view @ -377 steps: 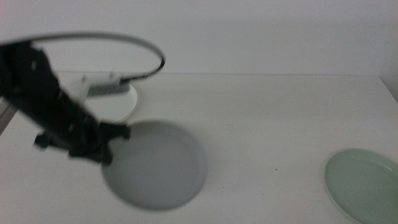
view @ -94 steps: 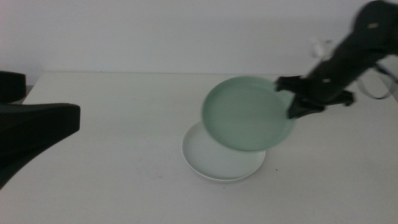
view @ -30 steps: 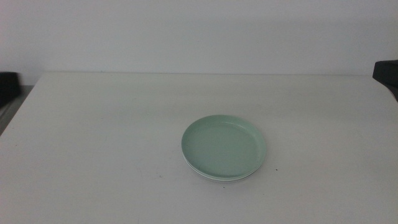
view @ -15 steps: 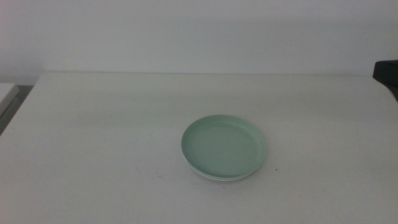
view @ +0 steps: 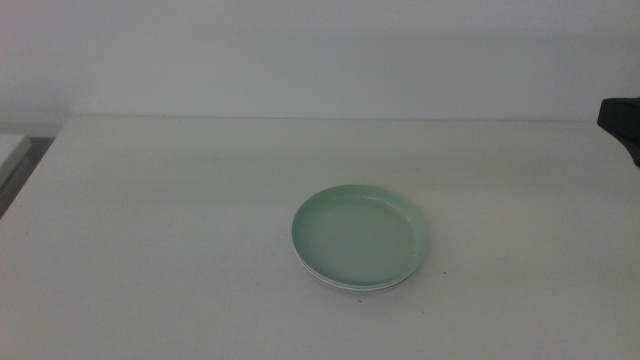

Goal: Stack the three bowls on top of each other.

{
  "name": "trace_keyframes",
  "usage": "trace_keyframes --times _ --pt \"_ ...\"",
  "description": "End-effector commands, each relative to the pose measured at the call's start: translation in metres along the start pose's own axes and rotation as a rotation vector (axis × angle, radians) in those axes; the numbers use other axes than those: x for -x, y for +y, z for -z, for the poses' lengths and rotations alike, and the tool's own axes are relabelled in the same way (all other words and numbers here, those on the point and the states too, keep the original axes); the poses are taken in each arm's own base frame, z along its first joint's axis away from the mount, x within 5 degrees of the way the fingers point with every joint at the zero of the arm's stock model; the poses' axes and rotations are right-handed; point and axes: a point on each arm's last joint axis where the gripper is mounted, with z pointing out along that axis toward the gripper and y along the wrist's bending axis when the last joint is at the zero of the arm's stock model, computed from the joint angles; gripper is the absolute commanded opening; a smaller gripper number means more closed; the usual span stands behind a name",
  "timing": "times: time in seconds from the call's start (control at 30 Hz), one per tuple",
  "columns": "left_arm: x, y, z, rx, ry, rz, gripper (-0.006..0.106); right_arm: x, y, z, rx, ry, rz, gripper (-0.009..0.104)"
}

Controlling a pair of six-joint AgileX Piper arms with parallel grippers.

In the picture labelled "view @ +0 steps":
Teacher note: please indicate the pale green shallow bowl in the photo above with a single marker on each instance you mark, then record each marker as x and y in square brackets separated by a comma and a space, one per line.
[360, 235]

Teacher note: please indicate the white shallow bowl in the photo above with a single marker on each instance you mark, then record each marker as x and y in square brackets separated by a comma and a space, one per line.
[345, 287]

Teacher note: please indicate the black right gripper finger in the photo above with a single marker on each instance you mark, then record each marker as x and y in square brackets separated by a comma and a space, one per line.
[625, 117]

